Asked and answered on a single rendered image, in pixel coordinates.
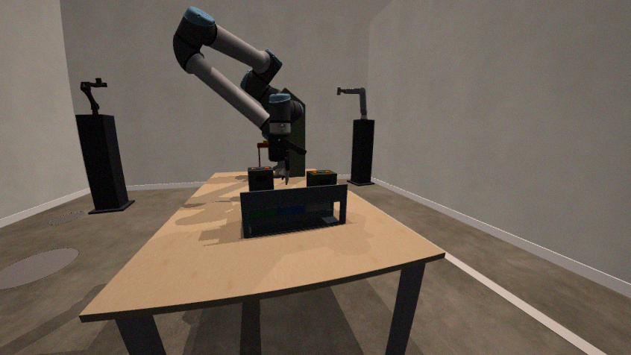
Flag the blue bin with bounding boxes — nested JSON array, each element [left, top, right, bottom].
[[277, 206, 305, 216]]

